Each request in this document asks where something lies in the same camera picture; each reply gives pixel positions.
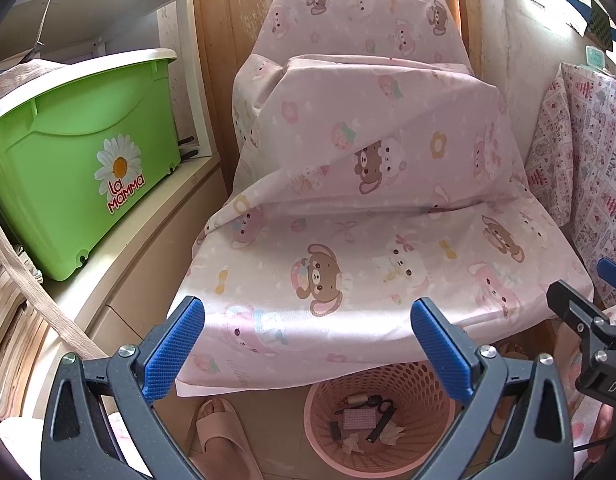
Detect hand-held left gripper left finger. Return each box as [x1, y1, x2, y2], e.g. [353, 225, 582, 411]
[40, 296, 209, 480]

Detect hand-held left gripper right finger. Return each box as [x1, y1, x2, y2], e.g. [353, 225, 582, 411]
[409, 297, 574, 480]

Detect pink plastic wastebasket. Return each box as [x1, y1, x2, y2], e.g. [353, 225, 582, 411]
[303, 360, 459, 476]

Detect black wrapper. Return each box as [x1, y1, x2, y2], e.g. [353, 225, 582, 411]
[365, 414, 397, 444]

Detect pink checked tissue pack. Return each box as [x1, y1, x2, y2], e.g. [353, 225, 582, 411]
[342, 407, 377, 432]

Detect beige cabinet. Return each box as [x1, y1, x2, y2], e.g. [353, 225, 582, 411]
[38, 155, 229, 441]

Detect patterned pink white cloth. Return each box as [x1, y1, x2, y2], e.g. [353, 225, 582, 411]
[527, 62, 616, 306]

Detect pink slipper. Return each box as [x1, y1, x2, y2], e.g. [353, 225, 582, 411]
[194, 397, 265, 480]

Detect pink bear printed sheet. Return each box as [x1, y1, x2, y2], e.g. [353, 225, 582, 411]
[175, 0, 596, 400]

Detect white printed cloth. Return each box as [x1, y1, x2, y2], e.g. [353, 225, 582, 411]
[0, 407, 138, 466]

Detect green storage box daisy sticker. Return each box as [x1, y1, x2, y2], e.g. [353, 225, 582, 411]
[0, 48, 183, 282]

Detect white cabinet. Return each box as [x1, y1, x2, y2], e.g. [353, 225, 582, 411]
[480, 0, 589, 161]

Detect colourful patchwork cloth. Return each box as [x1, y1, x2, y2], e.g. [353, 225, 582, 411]
[508, 0, 616, 53]

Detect beige woven cloth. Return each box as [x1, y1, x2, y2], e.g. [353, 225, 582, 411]
[0, 60, 68, 111]

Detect thin metal rod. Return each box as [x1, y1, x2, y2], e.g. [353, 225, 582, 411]
[32, 0, 61, 61]

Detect beige woven strap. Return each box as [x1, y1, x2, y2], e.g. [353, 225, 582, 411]
[0, 200, 106, 361]

